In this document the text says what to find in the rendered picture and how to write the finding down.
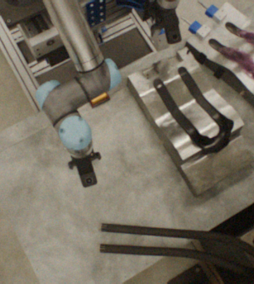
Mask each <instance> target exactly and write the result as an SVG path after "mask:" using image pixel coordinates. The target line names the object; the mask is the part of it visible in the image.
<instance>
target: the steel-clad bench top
mask: <svg viewBox="0 0 254 284"><path fill-rule="evenodd" d="M240 13H241V14H242V15H244V16H245V17H247V18H248V19H250V20H253V21H254V5H253V6H250V7H249V8H246V9H244V10H242V11H240ZM191 36H192V35H191ZM191 36H189V37H187V38H185V39H183V40H182V41H181V42H178V43H175V44H173V45H171V46H170V47H169V48H167V49H163V50H161V51H159V52H157V53H155V54H153V55H151V56H149V57H147V58H144V59H142V60H141V61H139V62H137V63H135V64H133V65H131V66H129V67H127V68H125V69H123V70H120V74H121V76H122V80H121V83H120V84H118V85H117V86H115V87H113V88H112V89H110V90H109V91H107V93H108V95H109V97H110V100H109V101H107V102H105V103H103V104H102V105H98V106H96V107H94V108H91V106H90V104H89V103H87V104H85V105H84V106H82V107H80V108H78V111H79V113H80V115H81V116H82V118H83V119H84V120H85V121H86V122H87V123H88V124H89V125H90V128H91V132H92V142H93V148H94V151H95V152H100V154H101V157H102V158H101V160H100V161H99V162H98V163H97V164H94V165H95V168H96V172H97V173H95V175H96V178H97V181H98V183H97V184H95V185H92V186H89V187H86V188H85V187H83V185H82V182H81V180H80V176H79V173H78V170H73V169H72V170H71V169H69V167H68V163H69V162H70V161H71V158H70V154H69V153H68V152H67V149H66V150H65V149H64V148H63V146H64V144H63V143H62V142H61V139H60V137H59V136H58V134H57V133H56V131H55V130H54V127H53V126H52V124H51V123H50V121H49V119H48V118H47V116H46V114H45V113H44V111H42V110H41V111H39V112H37V113H35V114H33V115H31V116H29V117H27V118H26V119H24V120H22V121H20V122H18V123H16V124H15V125H13V126H11V127H9V128H5V129H4V130H2V131H0V203H1V205H2V207H3V209H4V211H5V213H6V215H7V217H8V219H9V221H10V223H11V225H12V227H13V229H14V230H15V233H16V236H17V238H18V240H19V242H20V244H21V246H22V248H23V250H24V252H25V254H26V256H27V258H28V260H29V261H30V263H31V265H32V268H33V270H34V271H35V275H36V277H37V279H38V280H39V283H40V284H121V283H123V282H124V281H125V280H128V279H129V278H132V277H133V276H135V275H136V274H138V273H139V272H140V271H142V270H145V269H146V268H148V267H150V266H152V265H153V264H154V263H156V262H157V261H159V260H160V259H163V258H165V256H154V255H134V254H112V253H102V252H97V251H96V247H97V244H110V245H133V246H145V247H167V248H176V247H177V248H181V247H183V246H185V245H186V244H188V243H189V242H191V241H193V240H194V239H187V238H174V237H169V238H167V237H159V236H146V235H132V234H124V233H110V232H103V231H98V226H99V223H106V224H121V225H129V226H143V227H159V228H174V229H188V230H196V231H210V230H211V229H212V228H214V227H216V226H217V225H219V224H220V223H222V222H224V221H225V220H226V219H228V218H230V217H231V216H233V215H234V214H236V213H238V212H240V211H241V210H243V209H245V208H247V207H248V206H249V205H251V204H252V203H254V162H252V163H251V164H249V165H247V166H246V167H244V168H243V169H241V170H240V171H237V172H236V173H234V174H232V175H230V176H229V177H227V178H225V179H223V180H222V181H221V182H219V183H217V184H216V185H214V186H212V187H211V188H209V189H207V190H206V191H204V192H203V193H200V194H199V195H196V196H195V197H194V196H193V194H192V192H191V190H190V189H189V187H188V186H187V184H186V182H185V180H183V178H182V176H181V174H180V172H179V170H178V168H177V167H176V166H175V164H174V163H173V161H172V159H171V158H170V156H169V154H168V153H167V151H166V149H165V147H164V145H163V144H162V145H159V144H158V143H159V142H160V139H159V137H158V136H157V134H156V132H155V131H154V129H153V128H152V126H151V124H150V123H149V122H148V120H147V118H146V117H145V115H144V112H143V111H142V109H141V107H140V106H139V104H138V103H137V101H136V100H135V98H134V97H133V95H132V93H131V91H130V90H129V88H128V87H127V78H128V76H129V75H131V74H133V73H135V72H137V71H140V70H144V69H146V68H148V67H150V66H152V64H153V63H155V62H157V61H159V60H161V59H164V58H166V57H167V58H168V57H170V56H172V55H174V54H176V52H177V51H178V50H180V49H184V47H185V45H186V41H187V40H188V39H189V38H190V37H191ZM193 57H194V59H195V60H196V62H197V58H196V57H195V56H194V55H193ZM197 63H198V62H197ZM198 64H199V63H198ZM199 66H200V68H201V69H202V71H203V72H204V74H205V77H206V78H207V79H208V81H209V82H210V84H211V85H212V87H213V88H214V90H215V91H216V92H217V93H218V94H219V96H221V97H222V98H223V99H224V100H225V101H226V102H228V104H230V106H232V107H233V109H234V110H235V111H236V113H238V115H239V116H240V117H241V120H242V121H243V123H244V127H243V128H242V129H241V130H240V133H241V135H242V137H243V139H244V142H245V143H246V144H247V145H248V147H249V148H250V150H251V151H252V153H253V154H254V106H253V105H252V104H251V103H249V102H248V101H247V100H245V99H244V98H242V96H240V94H238V93H237V92H236V91H235V90H233V88H231V87H230V85H228V84H227V83H226V82H224V81H223V80H222V79H221V78H220V79H219V80H218V79H217V78H216V77H215V76H213V75H214V72H212V71H211V70H210V69H209V68H208V67H207V66H206V65H201V64H199Z"/></svg>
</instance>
